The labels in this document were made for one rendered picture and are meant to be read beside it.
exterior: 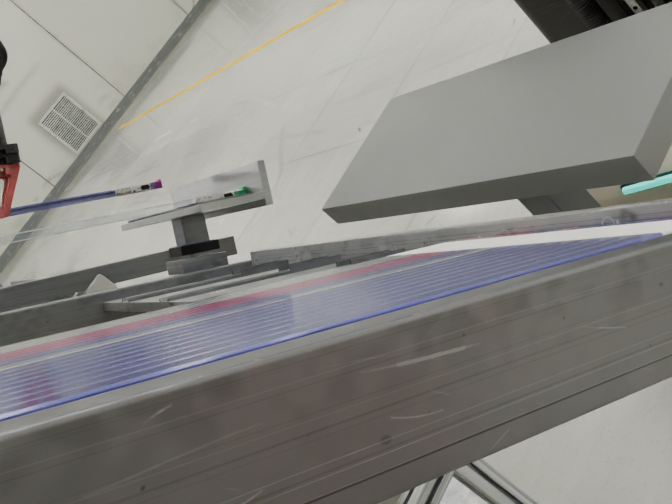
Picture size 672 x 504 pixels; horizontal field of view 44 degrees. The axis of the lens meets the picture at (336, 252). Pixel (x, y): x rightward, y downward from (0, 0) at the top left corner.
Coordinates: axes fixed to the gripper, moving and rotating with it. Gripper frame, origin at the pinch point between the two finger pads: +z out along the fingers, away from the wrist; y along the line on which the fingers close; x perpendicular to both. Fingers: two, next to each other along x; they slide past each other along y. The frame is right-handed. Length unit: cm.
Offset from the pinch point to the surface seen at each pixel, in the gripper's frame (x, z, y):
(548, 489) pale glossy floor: 72, 64, 27
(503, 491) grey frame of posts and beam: 55, 57, 35
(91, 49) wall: 270, -197, -698
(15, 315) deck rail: -9.0, 13.6, 37.5
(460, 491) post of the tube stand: 68, 66, 8
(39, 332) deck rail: -7.0, 15.9, 37.5
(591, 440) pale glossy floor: 80, 57, 31
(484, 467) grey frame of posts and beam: 51, 51, 36
